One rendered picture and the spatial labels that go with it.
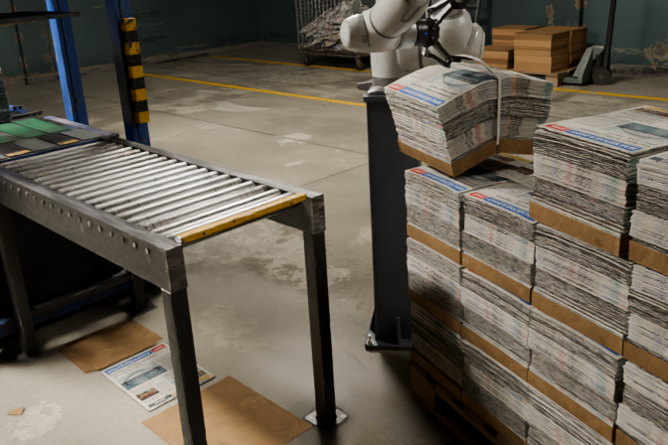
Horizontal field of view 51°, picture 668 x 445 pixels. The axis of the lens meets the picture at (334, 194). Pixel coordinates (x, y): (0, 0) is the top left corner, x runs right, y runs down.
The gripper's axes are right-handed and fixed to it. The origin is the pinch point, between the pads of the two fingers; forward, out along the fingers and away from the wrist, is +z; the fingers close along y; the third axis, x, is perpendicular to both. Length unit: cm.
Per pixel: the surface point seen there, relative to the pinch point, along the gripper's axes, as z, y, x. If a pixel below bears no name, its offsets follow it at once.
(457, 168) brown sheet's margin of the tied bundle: -11.1, 36.7, 14.3
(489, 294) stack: -11, 68, 33
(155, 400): -86, 132, -52
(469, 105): -9.2, 18.8, 14.9
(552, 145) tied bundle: -14, 21, 52
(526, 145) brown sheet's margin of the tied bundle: 13.5, 32.0, 14.5
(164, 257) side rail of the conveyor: -93, 54, 5
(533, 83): 13.2, 13.7, 14.8
